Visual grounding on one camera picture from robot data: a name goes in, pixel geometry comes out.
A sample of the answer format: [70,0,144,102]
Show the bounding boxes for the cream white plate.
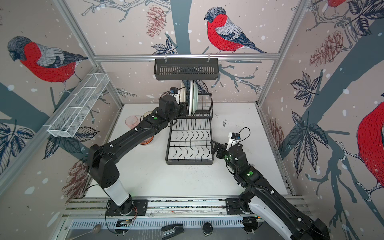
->
[178,83,187,103]

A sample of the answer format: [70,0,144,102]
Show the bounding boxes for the yellow plastic cup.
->
[143,111,152,118]

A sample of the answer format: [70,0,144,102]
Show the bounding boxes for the black wire dish rack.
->
[166,93,214,165]

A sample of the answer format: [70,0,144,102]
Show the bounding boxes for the pink plastic cup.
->
[125,115,140,130]

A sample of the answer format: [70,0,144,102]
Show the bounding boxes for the blue zigzag patterned bowl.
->
[140,136,154,146]

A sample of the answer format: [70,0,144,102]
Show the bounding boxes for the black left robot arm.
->
[87,95,187,215]

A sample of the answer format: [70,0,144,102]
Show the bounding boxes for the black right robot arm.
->
[211,141,330,240]

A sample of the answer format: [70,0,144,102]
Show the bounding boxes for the mint green plate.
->
[189,81,199,116]

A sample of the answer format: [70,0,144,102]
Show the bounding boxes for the black round cap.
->
[202,222,214,236]

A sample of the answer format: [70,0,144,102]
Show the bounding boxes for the horizontal aluminium crossbar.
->
[94,53,280,63]

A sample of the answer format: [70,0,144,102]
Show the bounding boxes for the black stapler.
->
[161,224,184,240]

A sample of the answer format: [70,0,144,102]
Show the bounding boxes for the metal spoon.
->
[67,224,102,240]

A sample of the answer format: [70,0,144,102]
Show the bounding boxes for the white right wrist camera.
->
[226,132,241,151]

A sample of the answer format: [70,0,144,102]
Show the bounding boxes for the black hanging wall basket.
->
[154,58,219,81]

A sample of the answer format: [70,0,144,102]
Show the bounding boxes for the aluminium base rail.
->
[59,197,263,234]

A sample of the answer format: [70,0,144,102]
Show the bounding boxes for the white mesh wall basket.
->
[48,73,110,138]

